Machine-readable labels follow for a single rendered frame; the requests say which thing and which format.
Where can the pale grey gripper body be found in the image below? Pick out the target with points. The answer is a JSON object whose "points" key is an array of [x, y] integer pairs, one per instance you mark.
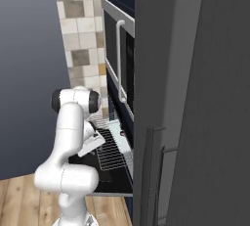
{"points": [[92, 145]]}

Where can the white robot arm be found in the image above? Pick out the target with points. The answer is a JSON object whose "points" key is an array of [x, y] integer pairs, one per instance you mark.
{"points": [[68, 138]]}

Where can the black and silver microwave oven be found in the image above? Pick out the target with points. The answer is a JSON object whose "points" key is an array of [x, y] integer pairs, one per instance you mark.
{"points": [[111, 40]]}

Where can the dark grey fridge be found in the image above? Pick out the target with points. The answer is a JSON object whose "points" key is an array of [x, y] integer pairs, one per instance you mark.
{"points": [[201, 99]]}

